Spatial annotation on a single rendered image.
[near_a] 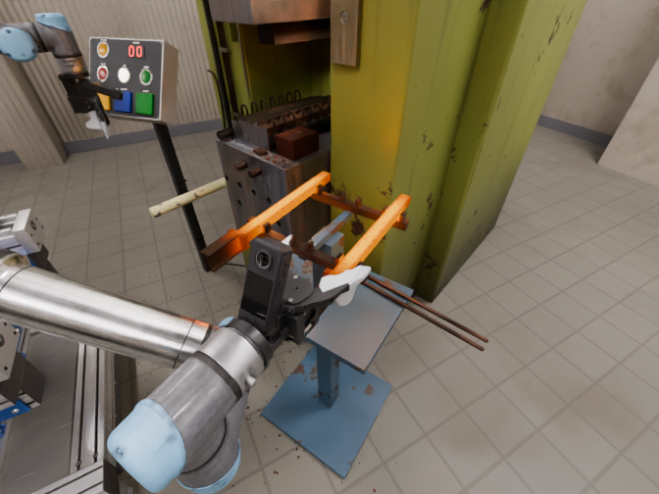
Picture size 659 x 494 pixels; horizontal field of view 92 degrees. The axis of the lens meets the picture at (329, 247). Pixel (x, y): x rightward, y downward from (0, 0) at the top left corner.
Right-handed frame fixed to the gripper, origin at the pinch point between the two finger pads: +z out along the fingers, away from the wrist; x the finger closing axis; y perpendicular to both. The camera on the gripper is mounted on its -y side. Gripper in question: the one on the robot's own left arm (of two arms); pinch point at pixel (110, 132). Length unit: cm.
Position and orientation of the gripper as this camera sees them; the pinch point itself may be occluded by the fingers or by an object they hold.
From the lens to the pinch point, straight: 147.6
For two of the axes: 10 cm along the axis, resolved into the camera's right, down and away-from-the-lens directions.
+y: -8.8, 3.1, -3.7
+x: 4.8, 5.6, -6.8
